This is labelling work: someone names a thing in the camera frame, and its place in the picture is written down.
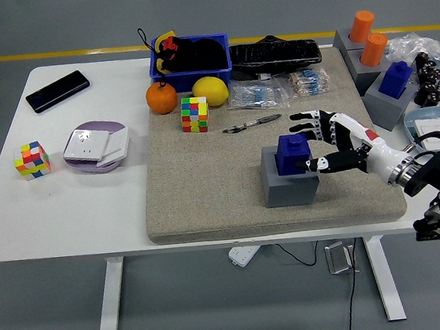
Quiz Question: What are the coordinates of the black lanyard cord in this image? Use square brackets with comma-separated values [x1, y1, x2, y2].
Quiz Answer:
[137, 26, 170, 90]

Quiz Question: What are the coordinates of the white table leg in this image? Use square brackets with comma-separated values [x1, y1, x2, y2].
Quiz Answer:
[362, 233, 408, 324]
[89, 255, 131, 330]

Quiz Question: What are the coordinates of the clear bag of tan resistors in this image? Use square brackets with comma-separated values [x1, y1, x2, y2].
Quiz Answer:
[283, 64, 334, 101]

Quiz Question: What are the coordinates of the black keyboard in plastic wrap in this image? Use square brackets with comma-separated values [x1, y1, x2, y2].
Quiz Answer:
[227, 29, 324, 82]

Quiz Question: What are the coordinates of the dark brown knobs cluster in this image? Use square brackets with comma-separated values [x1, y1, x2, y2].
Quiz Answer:
[410, 50, 440, 109]

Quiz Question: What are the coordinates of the white wall socket panel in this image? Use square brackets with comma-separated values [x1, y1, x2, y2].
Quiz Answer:
[61, 127, 113, 165]

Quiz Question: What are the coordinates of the light blue tray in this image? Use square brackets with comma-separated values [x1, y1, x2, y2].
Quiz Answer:
[401, 106, 440, 155]

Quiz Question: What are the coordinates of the purple plastic tray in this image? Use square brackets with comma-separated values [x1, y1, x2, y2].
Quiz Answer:
[60, 117, 133, 178]

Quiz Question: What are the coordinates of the grey-brown mat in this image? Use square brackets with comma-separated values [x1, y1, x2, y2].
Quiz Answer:
[130, 41, 410, 248]

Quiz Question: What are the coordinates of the crumpled clear plastic bag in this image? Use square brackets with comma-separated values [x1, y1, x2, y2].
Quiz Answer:
[384, 30, 440, 118]

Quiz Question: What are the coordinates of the blue square seal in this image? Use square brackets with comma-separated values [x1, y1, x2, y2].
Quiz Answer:
[375, 59, 416, 102]
[274, 132, 314, 177]

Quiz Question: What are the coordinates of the black smartphone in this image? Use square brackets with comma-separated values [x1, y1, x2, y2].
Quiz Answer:
[23, 68, 94, 116]

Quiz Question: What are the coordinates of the grey seal holder block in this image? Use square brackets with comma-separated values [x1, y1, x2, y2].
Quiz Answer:
[360, 71, 422, 134]
[258, 142, 323, 210]
[331, 27, 366, 60]
[343, 45, 393, 98]

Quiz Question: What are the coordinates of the silver black pen tool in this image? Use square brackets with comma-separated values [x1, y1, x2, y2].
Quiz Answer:
[221, 113, 284, 135]

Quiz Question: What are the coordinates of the clear bag of blue resistors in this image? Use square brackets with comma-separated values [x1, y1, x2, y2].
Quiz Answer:
[223, 75, 292, 115]

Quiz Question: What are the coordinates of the black fabric pouch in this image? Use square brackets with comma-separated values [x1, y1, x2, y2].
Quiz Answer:
[161, 33, 228, 75]

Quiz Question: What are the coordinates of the yellow lemon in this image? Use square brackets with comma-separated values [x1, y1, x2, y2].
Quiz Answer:
[191, 75, 231, 109]

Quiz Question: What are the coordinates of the orange cylinder seal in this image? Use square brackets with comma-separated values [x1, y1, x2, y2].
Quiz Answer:
[346, 8, 378, 44]
[357, 31, 391, 69]

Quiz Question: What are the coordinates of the white wall switch panel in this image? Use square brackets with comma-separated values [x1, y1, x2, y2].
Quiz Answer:
[92, 125, 133, 169]
[412, 116, 440, 153]

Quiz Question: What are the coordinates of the black power cable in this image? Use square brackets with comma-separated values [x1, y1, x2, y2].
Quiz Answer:
[276, 240, 320, 269]
[338, 237, 366, 330]

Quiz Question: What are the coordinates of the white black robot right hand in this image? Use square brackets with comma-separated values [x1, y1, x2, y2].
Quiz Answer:
[287, 100, 412, 192]

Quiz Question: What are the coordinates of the scrambled colourful puzzle cube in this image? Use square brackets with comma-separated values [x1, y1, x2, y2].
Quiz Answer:
[178, 95, 211, 135]
[12, 140, 53, 183]

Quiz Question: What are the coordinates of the yellow red toy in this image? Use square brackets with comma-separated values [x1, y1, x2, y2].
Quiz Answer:
[151, 29, 182, 75]

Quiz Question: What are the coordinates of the blue plastic bin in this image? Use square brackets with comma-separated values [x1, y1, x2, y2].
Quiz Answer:
[146, 32, 235, 98]

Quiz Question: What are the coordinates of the orange fruit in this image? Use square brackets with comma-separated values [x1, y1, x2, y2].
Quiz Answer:
[144, 80, 181, 116]

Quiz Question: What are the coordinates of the clear metal bracket stand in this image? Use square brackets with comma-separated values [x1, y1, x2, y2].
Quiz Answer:
[324, 239, 361, 277]

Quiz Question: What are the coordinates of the white power strip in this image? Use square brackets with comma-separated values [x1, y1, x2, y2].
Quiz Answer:
[227, 244, 262, 269]

